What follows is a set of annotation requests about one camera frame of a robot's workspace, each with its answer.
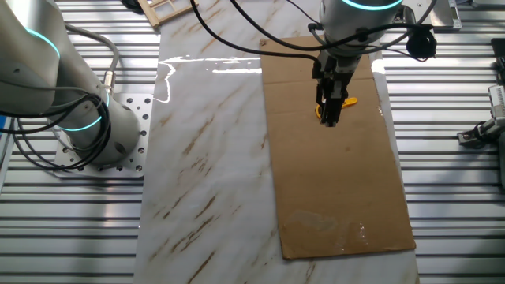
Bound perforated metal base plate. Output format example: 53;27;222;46
53;93;154;179

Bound silver ribbed camera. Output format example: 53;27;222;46
488;84;505;119
428;0;463;31

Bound black bracket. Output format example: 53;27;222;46
490;37;505;86

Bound yellow bubble ring wand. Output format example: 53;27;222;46
314;97;359;120

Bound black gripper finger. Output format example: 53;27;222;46
316;84;329;121
324;95;348;129

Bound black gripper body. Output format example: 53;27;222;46
311;50;363;100

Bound brown cardboard sheet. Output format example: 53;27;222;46
259;32;417;260

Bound grey cable with metal connector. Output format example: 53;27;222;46
65;23;121;98

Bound wooden window frame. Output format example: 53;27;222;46
137;0;200;28

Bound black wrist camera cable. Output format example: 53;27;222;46
230;0;435;52

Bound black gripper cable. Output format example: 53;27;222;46
189;0;321;63

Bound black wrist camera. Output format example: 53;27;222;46
406;24;438;61

